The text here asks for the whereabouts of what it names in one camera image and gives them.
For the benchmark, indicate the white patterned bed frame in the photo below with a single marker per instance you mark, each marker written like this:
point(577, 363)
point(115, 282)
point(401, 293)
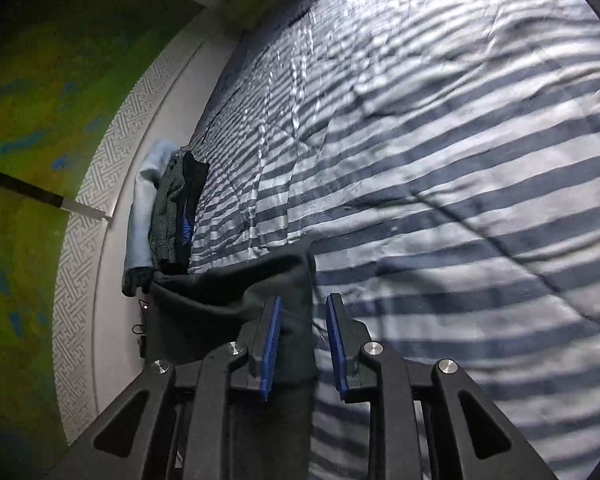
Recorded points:
point(110, 160)

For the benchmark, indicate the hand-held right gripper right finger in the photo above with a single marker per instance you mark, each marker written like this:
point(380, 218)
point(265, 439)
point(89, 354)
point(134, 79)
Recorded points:
point(336, 345)

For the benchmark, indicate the folded dark checkered cloth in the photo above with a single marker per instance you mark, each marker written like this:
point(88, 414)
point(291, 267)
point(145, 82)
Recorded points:
point(165, 220)

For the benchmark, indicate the folded light blue cloth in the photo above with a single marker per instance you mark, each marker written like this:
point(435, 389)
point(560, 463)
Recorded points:
point(140, 220)

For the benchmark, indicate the blue white striped blanket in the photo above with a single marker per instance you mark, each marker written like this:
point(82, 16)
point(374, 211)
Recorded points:
point(430, 160)

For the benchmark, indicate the dark grey pants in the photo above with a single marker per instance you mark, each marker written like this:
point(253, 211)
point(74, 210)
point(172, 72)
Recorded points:
point(220, 285)

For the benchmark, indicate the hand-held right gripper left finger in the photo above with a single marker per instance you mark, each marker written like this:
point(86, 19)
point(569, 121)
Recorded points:
point(270, 345)

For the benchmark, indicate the black and white stick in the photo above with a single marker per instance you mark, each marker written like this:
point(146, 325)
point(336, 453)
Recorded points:
point(40, 194)

